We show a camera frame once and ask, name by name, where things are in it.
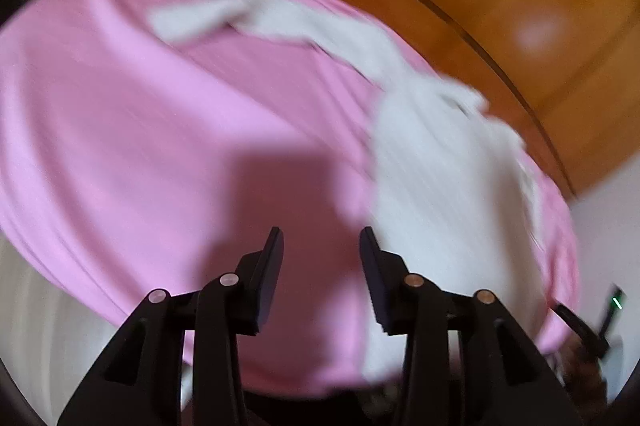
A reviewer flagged pink bed sheet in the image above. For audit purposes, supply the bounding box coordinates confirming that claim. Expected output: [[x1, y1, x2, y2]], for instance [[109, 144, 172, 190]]
[[0, 0, 582, 399]]

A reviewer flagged white knitted sweater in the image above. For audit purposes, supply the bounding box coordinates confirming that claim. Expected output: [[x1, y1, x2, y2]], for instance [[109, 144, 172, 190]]
[[144, 0, 544, 394]]

